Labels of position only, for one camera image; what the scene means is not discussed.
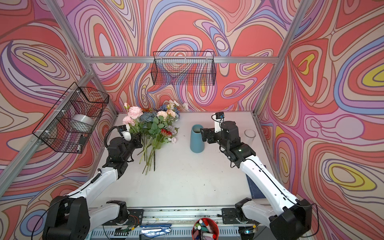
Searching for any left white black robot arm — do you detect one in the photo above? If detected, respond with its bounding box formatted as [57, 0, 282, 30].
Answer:
[43, 134, 143, 240]

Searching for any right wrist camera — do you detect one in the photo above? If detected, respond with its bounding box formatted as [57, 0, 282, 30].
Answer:
[213, 112, 225, 133]

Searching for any peach carnation stem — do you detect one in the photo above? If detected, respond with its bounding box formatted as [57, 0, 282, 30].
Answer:
[157, 110, 177, 119]

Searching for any clear glass vase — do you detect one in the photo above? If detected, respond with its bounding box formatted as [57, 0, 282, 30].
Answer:
[244, 129, 256, 147]

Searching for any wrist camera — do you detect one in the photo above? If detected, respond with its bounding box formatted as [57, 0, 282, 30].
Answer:
[120, 125, 132, 142]
[213, 112, 225, 133]

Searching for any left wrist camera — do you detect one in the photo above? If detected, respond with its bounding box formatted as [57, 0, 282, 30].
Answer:
[120, 125, 132, 142]

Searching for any red flower stem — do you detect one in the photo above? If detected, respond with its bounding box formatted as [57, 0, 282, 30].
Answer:
[151, 129, 173, 171]

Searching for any red pen cup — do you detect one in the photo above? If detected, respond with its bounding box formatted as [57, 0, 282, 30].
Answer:
[192, 218, 220, 240]

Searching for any wire basket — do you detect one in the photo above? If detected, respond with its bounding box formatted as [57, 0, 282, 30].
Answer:
[33, 83, 109, 154]
[151, 51, 217, 86]

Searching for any blue hydrangea bunch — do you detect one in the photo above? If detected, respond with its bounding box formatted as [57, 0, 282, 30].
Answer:
[140, 104, 180, 122]

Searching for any back wire basket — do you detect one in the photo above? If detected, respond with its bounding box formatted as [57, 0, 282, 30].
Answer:
[151, 51, 217, 86]

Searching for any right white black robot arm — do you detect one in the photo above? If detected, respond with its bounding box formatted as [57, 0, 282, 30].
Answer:
[200, 121, 313, 240]

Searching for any pink rose stem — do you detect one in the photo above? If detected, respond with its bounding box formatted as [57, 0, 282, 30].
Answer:
[123, 103, 143, 137]

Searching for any silver tape roll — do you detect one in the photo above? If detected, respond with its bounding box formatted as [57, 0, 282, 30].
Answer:
[70, 114, 95, 133]

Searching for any teal ceramic vase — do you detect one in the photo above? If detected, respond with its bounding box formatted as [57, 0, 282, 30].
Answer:
[190, 124, 205, 154]

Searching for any left wire basket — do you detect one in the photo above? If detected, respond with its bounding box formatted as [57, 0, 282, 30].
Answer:
[33, 83, 109, 154]

